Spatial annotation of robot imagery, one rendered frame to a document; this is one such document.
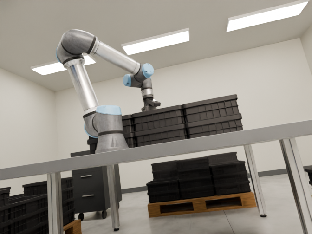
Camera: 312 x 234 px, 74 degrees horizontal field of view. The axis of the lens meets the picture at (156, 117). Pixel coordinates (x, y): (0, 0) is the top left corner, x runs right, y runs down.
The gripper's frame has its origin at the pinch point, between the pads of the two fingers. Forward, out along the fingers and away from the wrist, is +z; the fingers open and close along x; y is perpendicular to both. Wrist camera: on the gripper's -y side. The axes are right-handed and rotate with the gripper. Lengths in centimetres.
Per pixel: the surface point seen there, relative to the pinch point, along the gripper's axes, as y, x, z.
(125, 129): 2.3, 18.0, 0.2
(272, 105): 140, -369, -54
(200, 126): -25.2, -14.8, 5.7
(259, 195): 25, -114, 66
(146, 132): -6.6, 9.1, 4.3
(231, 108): -36.6, -28.4, -0.8
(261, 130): -72, 4, 16
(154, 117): -9.5, 4.0, -3.5
